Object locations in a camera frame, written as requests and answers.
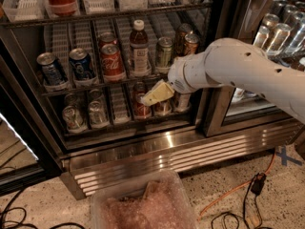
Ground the orange brown can behind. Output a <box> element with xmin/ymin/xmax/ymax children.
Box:
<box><xmin>174</xmin><ymin>23</ymin><xmax>193</xmax><ymax>56</ymax></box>

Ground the blue pepsi can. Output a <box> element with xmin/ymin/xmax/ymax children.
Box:
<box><xmin>69</xmin><ymin>48</ymin><xmax>96</xmax><ymax>81</ymax></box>
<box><xmin>36</xmin><ymin>52</ymin><xmax>68</xmax><ymax>86</ymax></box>

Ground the black cable left floor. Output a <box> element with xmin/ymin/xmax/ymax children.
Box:
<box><xmin>0</xmin><ymin>188</ymin><xmax>86</xmax><ymax>229</ymax></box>

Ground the clear plastic bin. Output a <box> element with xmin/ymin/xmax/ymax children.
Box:
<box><xmin>91</xmin><ymin>170</ymin><xmax>199</xmax><ymax>229</ymax></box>

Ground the brown tea bottle white cap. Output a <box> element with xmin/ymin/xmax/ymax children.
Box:
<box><xmin>130</xmin><ymin>20</ymin><xmax>150</xmax><ymax>76</ymax></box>

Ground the orange brown can front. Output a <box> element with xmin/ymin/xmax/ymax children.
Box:
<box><xmin>183</xmin><ymin>33</ymin><xmax>199</xmax><ymax>55</ymax></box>

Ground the silver can bottom left front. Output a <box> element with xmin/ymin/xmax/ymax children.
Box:
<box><xmin>62</xmin><ymin>106</ymin><xmax>87</xmax><ymax>134</ymax></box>

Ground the black power adapter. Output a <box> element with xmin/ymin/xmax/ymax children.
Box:
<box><xmin>251</xmin><ymin>173</ymin><xmax>266</xmax><ymax>196</ymax></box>

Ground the silver can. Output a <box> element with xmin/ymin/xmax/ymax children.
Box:
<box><xmin>64</xmin><ymin>94</ymin><xmax>79</xmax><ymax>107</ymax></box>
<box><xmin>89</xmin><ymin>89</ymin><xmax>104</xmax><ymax>103</ymax></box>
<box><xmin>88</xmin><ymin>101</ymin><xmax>109</xmax><ymax>128</ymax></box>
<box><xmin>62</xmin><ymin>106</ymin><xmax>87</xmax><ymax>134</ymax></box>

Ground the blue pepsi can left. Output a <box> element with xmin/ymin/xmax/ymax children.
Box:
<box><xmin>36</xmin><ymin>52</ymin><xmax>68</xmax><ymax>86</ymax></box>

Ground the steel fridge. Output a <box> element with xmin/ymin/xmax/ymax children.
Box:
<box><xmin>0</xmin><ymin>0</ymin><xmax>303</xmax><ymax>199</ymax></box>

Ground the orange extension cable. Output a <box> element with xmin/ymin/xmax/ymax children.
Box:
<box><xmin>197</xmin><ymin>148</ymin><xmax>276</xmax><ymax>221</ymax></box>

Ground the red cola can front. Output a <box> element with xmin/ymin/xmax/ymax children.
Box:
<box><xmin>101</xmin><ymin>44</ymin><xmax>125</xmax><ymax>81</ymax></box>

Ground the orange brown can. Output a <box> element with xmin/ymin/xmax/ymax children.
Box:
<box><xmin>174</xmin><ymin>23</ymin><xmax>193</xmax><ymax>56</ymax></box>
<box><xmin>183</xmin><ymin>33</ymin><xmax>199</xmax><ymax>55</ymax></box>

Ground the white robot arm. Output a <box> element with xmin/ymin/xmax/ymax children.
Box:
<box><xmin>140</xmin><ymin>38</ymin><xmax>305</xmax><ymax>123</ymax></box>

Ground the glass fridge door right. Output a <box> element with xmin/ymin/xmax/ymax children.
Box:
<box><xmin>204</xmin><ymin>0</ymin><xmax>303</xmax><ymax>136</ymax></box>

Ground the red can bottom front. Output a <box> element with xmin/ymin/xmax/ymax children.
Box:
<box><xmin>133</xmin><ymin>94</ymin><xmax>152</xmax><ymax>119</ymax></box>

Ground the green soda can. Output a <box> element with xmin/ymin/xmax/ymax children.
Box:
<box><xmin>155</xmin><ymin>36</ymin><xmax>173</xmax><ymax>73</ymax></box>

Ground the silver can bottom left behind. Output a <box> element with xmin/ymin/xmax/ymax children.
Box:
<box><xmin>64</xmin><ymin>94</ymin><xmax>79</xmax><ymax>107</ymax></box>

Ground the red can bottom behind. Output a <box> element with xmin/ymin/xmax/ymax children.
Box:
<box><xmin>132</xmin><ymin>81</ymin><xmax>147</xmax><ymax>95</ymax></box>

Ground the red cola can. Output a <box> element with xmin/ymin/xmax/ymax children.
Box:
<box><xmin>101</xmin><ymin>44</ymin><xmax>125</xmax><ymax>81</ymax></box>
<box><xmin>98</xmin><ymin>32</ymin><xmax>117</xmax><ymax>49</ymax></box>

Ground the red cola can behind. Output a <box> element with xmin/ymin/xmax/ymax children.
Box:
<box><xmin>98</xmin><ymin>32</ymin><xmax>117</xmax><ymax>49</ymax></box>

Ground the blue pepsi can right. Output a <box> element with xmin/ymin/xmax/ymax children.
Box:
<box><xmin>69</xmin><ymin>48</ymin><xmax>96</xmax><ymax>81</ymax></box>

